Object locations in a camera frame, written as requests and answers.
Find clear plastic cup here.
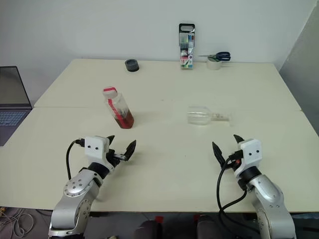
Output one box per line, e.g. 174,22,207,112
186,106,234,126

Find blue handled scissors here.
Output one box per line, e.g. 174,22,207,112
198,51,231,62

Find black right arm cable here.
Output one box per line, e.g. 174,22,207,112
216,155,250,239

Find black round cap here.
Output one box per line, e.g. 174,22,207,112
125,59,140,73

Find clear cup with brown liquid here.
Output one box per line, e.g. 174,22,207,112
102,86,135,129

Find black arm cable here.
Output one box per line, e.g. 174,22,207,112
65,138,87,180
216,155,250,239

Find dark rounded shape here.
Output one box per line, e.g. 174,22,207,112
134,219,164,239

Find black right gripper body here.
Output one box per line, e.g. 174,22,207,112
228,148,244,172

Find white floor cables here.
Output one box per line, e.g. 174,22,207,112
0,206,34,237

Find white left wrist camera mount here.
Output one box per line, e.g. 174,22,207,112
84,135,113,172

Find white tape roll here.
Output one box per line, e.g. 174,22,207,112
206,56,222,71

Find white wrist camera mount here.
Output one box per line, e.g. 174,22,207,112
234,138,262,179
84,135,113,172

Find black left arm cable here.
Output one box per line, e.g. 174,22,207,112
65,138,87,180

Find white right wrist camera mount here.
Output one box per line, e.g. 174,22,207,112
234,138,262,179

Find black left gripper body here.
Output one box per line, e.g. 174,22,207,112
106,148,127,172

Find marker pen box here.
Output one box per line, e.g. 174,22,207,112
178,23,196,70

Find grey laptop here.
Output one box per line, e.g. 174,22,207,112
0,66,33,147

